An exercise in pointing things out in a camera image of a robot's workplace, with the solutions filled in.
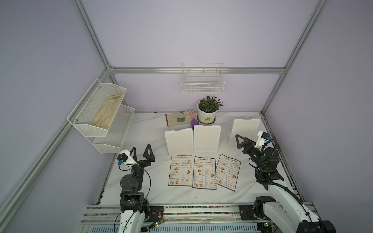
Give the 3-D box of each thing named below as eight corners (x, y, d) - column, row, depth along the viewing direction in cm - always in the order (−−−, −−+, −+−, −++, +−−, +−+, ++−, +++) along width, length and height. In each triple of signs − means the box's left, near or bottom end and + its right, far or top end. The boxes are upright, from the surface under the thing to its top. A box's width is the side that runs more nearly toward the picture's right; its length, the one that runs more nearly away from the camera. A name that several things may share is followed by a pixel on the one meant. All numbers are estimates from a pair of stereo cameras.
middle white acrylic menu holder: (193, 152, 98) (193, 135, 83) (193, 143, 103) (193, 125, 88) (217, 152, 98) (222, 135, 83) (216, 143, 103) (220, 124, 88)
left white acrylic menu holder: (170, 157, 96) (165, 140, 80) (169, 149, 100) (165, 131, 84) (193, 153, 98) (193, 136, 82) (191, 145, 102) (191, 127, 86)
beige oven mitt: (167, 128, 113) (166, 125, 111) (165, 116, 122) (165, 113, 119) (197, 123, 117) (197, 121, 114) (193, 112, 125) (193, 109, 123)
